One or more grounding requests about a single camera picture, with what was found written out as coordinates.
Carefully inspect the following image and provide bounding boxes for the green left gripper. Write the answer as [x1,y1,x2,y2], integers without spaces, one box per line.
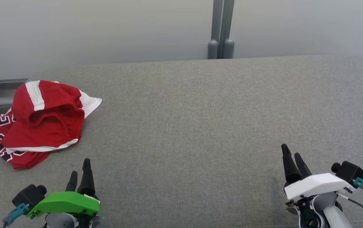
[27,158,100,219]

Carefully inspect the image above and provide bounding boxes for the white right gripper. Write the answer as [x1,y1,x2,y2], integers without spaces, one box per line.
[281,144,356,201]

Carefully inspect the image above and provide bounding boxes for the red shorts with white stripes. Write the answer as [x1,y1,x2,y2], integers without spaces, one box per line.
[1,80,85,153]

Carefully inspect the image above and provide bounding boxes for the teal plug left arm cable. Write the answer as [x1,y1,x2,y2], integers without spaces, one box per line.
[3,203,29,228]

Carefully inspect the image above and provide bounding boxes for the grey double metal post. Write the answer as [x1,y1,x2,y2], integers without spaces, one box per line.
[207,0,235,60]

